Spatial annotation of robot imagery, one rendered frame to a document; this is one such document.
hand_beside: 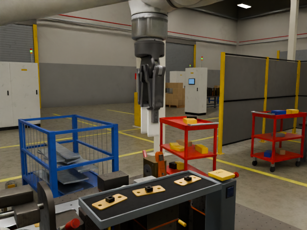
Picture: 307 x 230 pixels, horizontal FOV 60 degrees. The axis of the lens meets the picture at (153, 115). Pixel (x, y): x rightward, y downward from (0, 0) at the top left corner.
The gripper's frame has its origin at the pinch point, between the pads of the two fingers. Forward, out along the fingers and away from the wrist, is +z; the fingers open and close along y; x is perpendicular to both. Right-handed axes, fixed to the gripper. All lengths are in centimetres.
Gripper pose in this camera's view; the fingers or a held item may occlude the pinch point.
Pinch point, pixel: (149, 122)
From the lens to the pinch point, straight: 68.6
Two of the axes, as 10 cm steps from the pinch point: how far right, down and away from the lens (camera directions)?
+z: 0.0, 9.9, 1.3
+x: -9.2, 0.5, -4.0
